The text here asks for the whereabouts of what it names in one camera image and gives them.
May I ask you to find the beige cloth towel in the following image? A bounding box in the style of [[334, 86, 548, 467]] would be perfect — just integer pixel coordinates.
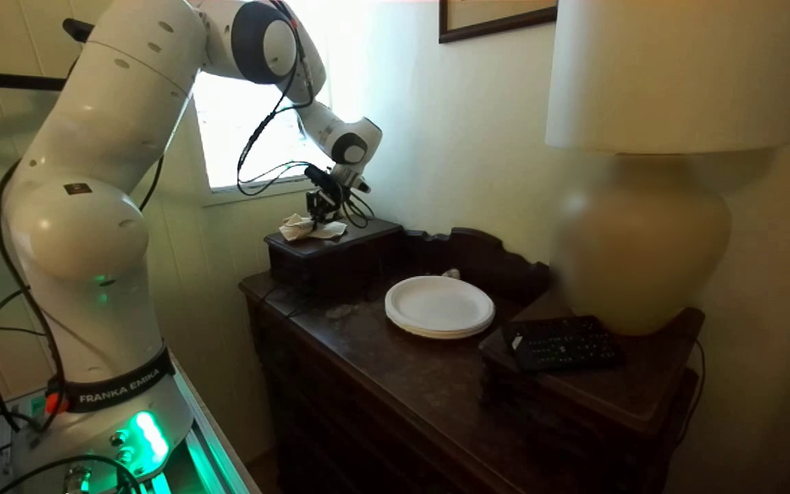
[[278, 212, 351, 245]]

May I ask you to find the dark framed picture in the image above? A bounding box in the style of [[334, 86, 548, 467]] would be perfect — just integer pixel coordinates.
[[436, 0, 559, 47]]

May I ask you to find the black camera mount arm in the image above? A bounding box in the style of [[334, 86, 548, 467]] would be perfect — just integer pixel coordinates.
[[0, 56, 71, 105]]

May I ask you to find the bright window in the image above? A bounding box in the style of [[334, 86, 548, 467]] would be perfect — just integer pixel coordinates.
[[187, 0, 337, 201]]

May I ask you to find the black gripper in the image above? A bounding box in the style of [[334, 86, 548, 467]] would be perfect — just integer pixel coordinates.
[[303, 163, 371, 227]]

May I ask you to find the black remote control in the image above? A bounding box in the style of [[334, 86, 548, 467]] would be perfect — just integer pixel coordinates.
[[503, 312, 626, 377]]

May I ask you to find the beige ceramic lamp base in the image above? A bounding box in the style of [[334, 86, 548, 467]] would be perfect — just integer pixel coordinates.
[[555, 150, 735, 337]]

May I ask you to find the small dark cabinet drawer box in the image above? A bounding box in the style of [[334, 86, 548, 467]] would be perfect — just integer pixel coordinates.
[[263, 216, 405, 297]]

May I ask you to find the white round plate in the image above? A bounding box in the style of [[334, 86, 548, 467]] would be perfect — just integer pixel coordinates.
[[382, 273, 500, 344]]

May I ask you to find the white power strip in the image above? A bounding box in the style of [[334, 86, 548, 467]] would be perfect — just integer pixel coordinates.
[[0, 391, 56, 491]]

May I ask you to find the green lit robot platform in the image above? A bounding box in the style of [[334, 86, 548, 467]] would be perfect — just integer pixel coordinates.
[[0, 360, 260, 494]]

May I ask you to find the dark wooden cabinet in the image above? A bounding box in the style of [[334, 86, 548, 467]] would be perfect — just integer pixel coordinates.
[[239, 216, 709, 494]]

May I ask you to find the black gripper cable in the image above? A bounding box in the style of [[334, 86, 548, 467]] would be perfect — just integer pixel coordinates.
[[233, 0, 379, 231]]

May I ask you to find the white lamp shade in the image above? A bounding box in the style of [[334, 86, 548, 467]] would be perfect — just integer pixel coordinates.
[[543, 0, 790, 157]]

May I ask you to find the black stereo camera bar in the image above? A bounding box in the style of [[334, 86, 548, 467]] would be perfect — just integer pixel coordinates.
[[61, 17, 98, 43]]

